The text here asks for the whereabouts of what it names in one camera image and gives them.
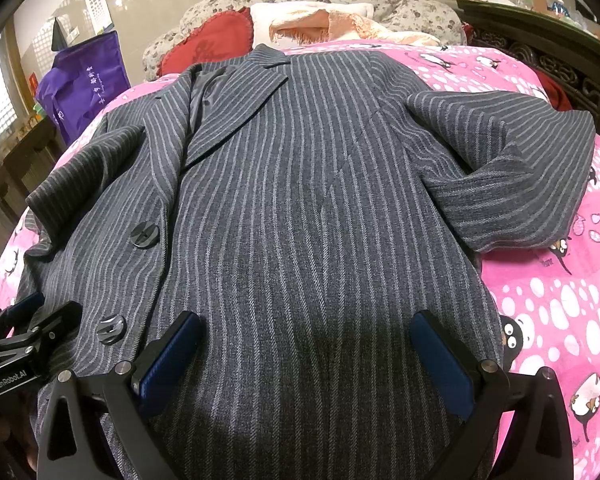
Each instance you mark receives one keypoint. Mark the purple tote bag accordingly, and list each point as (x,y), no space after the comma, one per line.
(83,80)

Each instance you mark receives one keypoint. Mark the red heart pillow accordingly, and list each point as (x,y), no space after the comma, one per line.
(228,34)

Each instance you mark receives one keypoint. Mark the wall calendar poster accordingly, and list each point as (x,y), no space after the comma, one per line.
(99,15)

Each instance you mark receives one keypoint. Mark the grey pinstriped coat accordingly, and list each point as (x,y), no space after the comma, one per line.
(290,239)

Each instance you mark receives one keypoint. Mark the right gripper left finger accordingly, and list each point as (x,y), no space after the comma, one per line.
(73,444)

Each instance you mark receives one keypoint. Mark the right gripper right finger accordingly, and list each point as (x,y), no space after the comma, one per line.
(537,444)

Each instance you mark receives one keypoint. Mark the white pillow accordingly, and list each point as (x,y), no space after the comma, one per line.
(263,13)

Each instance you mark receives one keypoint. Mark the peach fringed scarf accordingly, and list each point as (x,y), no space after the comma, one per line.
(340,27)

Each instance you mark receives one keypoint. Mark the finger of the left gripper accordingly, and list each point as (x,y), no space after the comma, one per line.
(25,308)
(54,330)

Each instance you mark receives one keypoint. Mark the red garment by bed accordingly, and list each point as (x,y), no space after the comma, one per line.
(556,94)

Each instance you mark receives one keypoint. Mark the dark cloth on wall hook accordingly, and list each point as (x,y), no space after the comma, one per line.
(59,41)

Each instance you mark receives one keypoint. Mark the floral grey bedding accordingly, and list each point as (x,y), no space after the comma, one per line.
(431,16)

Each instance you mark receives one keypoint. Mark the dark wooden side table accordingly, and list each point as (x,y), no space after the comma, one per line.
(42,143)

